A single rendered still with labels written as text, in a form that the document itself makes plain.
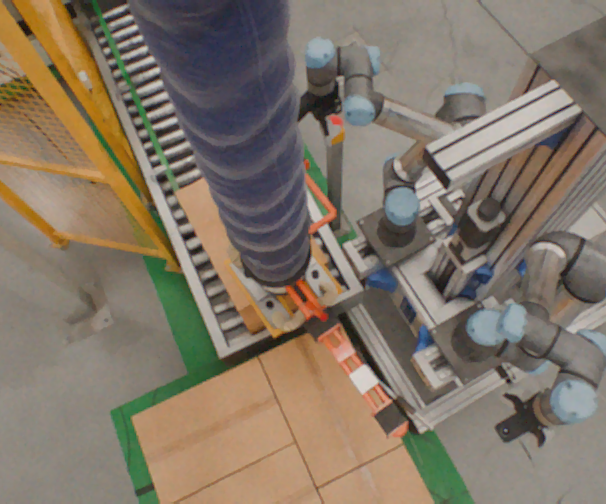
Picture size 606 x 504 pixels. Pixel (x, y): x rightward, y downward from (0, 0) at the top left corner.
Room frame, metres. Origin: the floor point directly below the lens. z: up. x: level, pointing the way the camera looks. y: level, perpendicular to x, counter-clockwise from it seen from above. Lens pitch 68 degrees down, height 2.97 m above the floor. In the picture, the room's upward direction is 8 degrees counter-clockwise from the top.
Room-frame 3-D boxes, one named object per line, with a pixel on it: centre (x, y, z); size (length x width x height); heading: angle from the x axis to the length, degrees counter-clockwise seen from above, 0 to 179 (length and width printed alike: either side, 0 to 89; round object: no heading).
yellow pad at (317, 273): (0.72, 0.00, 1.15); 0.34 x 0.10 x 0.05; 27
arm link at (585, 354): (0.17, -0.53, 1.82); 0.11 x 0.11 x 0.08; 52
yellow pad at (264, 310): (0.63, 0.17, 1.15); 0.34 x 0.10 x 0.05; 27
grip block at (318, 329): (0.45, -0.03, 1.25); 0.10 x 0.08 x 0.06; 117
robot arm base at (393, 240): (0.84, -0.36, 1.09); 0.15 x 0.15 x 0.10
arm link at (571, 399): (0.08, -0.48, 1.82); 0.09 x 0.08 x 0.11; 142
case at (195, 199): (0.98, 0.20, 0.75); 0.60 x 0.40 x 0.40; 22
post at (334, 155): (1.36, -0.20, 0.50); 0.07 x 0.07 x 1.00; 18
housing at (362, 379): (0.26, -0.13, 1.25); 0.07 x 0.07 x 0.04; 27
